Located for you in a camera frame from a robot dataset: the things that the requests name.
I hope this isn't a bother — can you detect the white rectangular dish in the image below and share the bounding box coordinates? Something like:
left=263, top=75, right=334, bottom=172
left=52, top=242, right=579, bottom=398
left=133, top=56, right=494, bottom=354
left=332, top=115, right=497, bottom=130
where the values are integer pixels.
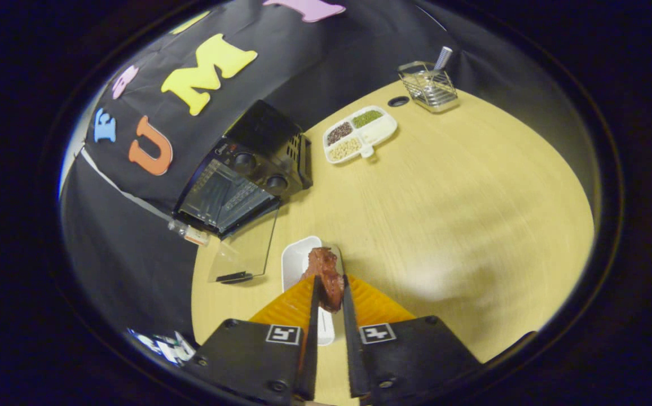
left=281, top=236, right=345, bottom=346

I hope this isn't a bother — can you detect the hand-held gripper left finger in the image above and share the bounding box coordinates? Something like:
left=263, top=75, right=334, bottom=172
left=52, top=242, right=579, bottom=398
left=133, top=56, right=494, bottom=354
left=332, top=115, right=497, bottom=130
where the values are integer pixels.
left=182, top=275, right=322, bottom=406

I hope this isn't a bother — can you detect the red meat steak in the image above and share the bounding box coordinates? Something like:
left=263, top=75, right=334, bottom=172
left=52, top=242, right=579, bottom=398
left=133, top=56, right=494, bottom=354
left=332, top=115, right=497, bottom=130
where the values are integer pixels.
left=302, top=247, right=345, bottom=314

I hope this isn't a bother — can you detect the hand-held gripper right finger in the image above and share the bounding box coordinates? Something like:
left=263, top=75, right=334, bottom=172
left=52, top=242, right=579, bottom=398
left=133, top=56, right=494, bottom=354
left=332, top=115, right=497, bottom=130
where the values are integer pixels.
left=342, top=275, right=482, bottom=406

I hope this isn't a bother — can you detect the black toaster oven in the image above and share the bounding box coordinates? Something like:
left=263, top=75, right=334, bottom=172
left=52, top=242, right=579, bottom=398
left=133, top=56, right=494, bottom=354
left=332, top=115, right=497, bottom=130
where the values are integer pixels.
left=173, top=100, right=314, bottom=284

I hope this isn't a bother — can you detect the wire mesh utensil holder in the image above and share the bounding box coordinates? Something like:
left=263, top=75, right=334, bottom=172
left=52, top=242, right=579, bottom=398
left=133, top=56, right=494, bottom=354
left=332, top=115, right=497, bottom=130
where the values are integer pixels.
left=398, top=60, right=460, bottom=113

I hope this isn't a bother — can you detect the clear bottle with orange label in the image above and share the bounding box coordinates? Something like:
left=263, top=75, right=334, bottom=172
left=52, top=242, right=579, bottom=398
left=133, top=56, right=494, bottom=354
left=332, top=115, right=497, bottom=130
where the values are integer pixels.
left=168, top=220, right=211, bottom=246

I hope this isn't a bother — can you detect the white divided tray with grains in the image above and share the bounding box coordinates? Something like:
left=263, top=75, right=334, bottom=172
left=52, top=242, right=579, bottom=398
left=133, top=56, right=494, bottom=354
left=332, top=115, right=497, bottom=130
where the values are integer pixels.
left=323, top=105, right=399, bottom=165

